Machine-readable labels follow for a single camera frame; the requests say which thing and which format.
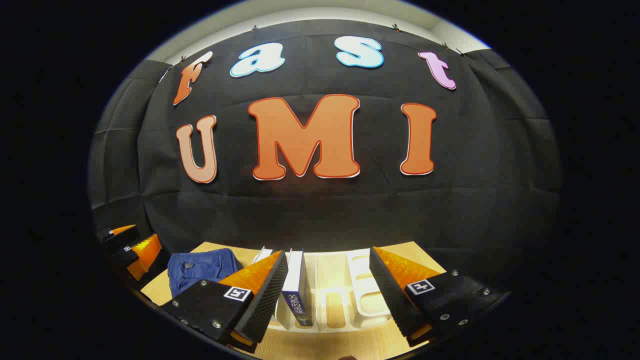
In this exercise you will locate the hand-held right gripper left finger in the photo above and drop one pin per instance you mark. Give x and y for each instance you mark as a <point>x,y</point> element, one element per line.
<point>265,305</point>

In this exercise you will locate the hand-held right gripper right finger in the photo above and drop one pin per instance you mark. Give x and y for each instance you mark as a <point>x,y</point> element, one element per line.
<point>390,295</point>

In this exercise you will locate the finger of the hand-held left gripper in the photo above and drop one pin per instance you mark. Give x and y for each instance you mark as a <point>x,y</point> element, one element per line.
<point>142,257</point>
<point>117,233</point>

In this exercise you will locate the white plastic bookshelf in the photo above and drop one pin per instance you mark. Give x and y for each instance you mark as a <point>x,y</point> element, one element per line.
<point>365,300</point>

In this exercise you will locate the dark blue cover book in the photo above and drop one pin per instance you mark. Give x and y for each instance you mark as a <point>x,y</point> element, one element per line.
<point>298,300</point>

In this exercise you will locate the blue schoolbag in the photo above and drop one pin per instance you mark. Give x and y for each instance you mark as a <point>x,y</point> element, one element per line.
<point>200,270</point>

